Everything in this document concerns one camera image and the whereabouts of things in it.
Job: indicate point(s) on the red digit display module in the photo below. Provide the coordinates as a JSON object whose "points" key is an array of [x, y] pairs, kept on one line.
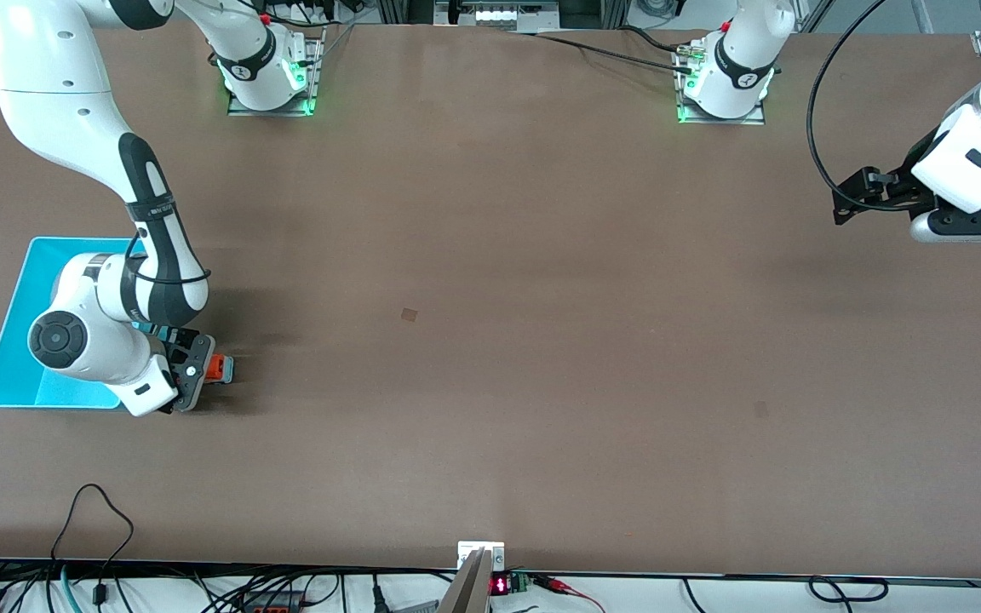
{"points": [[501, 586]]}

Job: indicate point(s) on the orange toy bus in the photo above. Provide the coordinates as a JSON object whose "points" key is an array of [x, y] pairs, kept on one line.
{"points": [[222, 369]]}

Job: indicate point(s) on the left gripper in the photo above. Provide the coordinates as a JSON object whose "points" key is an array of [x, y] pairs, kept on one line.
{"points": [[909, 178]]}

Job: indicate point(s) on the aluminium frame with white device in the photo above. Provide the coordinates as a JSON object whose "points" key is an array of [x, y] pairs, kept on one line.
{"points": [[499, 15]]}

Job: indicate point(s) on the white mounting plate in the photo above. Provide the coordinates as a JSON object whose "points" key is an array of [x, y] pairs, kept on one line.
{"points": [[467, 549]]}

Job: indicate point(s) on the grey camera mount bar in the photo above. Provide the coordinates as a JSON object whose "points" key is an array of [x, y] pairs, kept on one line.
{"points": [[469, 592]]}

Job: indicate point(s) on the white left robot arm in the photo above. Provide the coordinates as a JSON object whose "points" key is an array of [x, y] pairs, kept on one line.
{"points": [[737, 68]]}

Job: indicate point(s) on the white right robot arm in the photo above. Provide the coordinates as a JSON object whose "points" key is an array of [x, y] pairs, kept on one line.
{"points": [[48, 85]]}

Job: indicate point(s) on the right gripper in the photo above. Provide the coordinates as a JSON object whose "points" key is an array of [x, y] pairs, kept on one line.
{"points": [[169, 344]]}

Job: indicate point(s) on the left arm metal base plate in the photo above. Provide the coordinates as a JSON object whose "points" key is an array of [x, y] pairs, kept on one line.
{"points": [[716, 121]]}

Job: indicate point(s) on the blue plastic box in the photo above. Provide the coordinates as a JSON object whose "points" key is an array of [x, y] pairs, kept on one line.
{"points": [[18, 340]]}

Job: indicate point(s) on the black power strip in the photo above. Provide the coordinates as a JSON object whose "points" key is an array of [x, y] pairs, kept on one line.
{"points": [[273, 608]]}

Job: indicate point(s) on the red clip leads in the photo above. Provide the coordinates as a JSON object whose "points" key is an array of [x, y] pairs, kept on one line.
{"points": [[552, 584]]}

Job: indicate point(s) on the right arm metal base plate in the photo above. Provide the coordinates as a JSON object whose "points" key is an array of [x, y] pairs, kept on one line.
{"points": [[317, 85]]}

